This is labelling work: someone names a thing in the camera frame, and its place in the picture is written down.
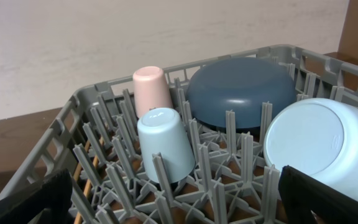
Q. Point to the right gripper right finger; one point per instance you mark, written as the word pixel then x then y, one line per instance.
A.
pixel 303 197

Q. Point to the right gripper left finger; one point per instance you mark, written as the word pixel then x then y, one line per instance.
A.
pixel 53 192

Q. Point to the light blue bowl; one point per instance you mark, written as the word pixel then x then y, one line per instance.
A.
pixel 318 137

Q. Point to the dark blue plate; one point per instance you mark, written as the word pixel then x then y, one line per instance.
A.
pixel 241 85

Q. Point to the light blue cup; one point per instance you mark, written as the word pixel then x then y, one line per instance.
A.
pixel 162 132

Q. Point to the pink cup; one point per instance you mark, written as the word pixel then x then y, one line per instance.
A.
pixel 151 90

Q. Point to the grey dishwasher rack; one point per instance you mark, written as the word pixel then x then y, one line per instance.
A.
pixel 230 183

